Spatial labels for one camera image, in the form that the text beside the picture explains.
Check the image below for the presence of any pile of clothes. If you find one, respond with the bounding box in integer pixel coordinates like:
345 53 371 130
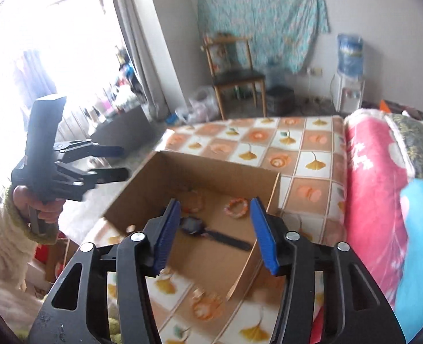
113 45 144 90

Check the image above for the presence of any pink floral blanket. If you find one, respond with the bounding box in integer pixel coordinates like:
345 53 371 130
306 109 418 344

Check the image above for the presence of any leaf and coffee print tablecloth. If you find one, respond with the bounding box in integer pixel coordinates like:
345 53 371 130
79 115 348 344

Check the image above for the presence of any multicolour bead bracelet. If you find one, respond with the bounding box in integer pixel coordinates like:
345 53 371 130
225 197 249 220

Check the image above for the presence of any brown cardboard box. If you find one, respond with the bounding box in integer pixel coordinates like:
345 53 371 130
104 150 282 300

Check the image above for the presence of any purple watch with pink strap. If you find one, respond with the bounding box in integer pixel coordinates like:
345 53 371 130
179 216 255 251

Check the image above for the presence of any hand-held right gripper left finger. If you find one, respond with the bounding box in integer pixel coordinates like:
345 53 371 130
28 198 181 344

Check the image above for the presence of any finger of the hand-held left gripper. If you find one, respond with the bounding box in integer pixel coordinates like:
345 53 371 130
55 164 130 201
54 139 124 164

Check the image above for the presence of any green patterned quilt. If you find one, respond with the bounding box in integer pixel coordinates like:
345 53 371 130
385 113 423 181

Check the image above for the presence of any white water dispenser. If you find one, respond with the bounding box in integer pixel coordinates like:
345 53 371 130
331 73 366 113

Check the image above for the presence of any clear plastic bag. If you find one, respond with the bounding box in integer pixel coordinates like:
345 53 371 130
188 86 221 122

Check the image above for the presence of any wooden chair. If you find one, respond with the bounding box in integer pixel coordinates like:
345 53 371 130
202 34 267 120

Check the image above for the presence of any dark storage box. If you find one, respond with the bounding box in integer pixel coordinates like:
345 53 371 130
265 86 295 115

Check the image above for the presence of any grey curtain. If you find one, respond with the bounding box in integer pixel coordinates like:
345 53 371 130
104 0 183 122

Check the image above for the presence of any teal floral wall cloth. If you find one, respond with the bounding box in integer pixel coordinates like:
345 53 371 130
196 0 330 74

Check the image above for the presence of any person's left forearm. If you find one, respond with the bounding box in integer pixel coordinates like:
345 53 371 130
0 186 59 316

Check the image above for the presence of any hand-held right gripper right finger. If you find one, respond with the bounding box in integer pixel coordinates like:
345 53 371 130
249 197 398 344

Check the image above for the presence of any person's left hand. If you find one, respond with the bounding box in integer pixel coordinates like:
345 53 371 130
13 185 65 236

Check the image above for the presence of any clear water jug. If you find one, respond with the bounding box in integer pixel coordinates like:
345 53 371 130
265 64 287 87

